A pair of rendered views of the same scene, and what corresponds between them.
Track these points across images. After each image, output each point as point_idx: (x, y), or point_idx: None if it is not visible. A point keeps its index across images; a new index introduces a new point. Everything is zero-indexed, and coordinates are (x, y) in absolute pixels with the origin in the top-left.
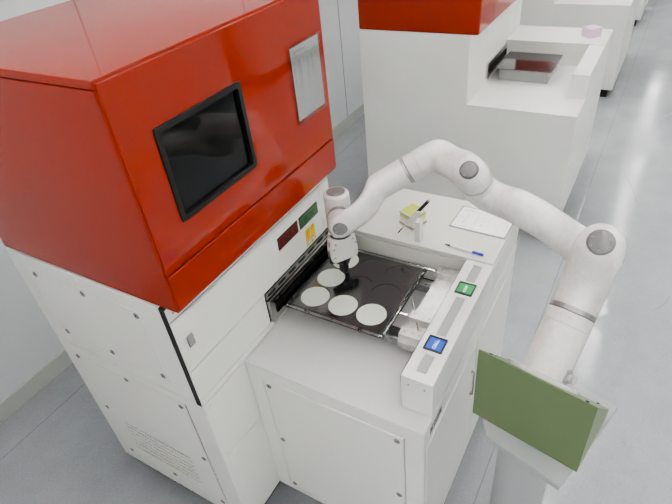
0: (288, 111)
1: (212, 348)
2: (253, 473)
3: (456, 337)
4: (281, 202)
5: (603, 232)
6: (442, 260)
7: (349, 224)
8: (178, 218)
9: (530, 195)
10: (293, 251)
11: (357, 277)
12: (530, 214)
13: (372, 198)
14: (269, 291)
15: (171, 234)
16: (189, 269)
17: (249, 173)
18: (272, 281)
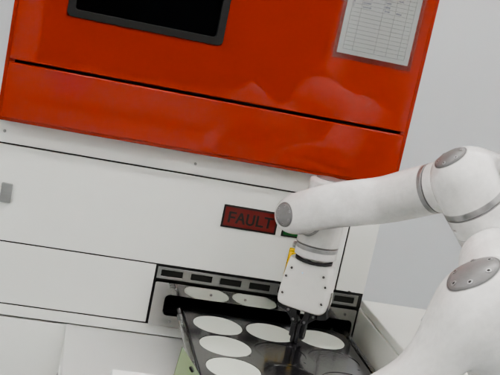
0: (320, 21)
1: (29, 242)
2: None
3: None
4: (242, 135)
5: (490, 259)
6: None
7: (296, 210)
8: (64, 4)
9: None
10: (249, 256)
11: (297, 352)
12: (475, 252)
13: (352, 194)
14: (168, 268)
15: (44, 14)
16: (42, 78)
17: (203, 45)
18: (183, 260)
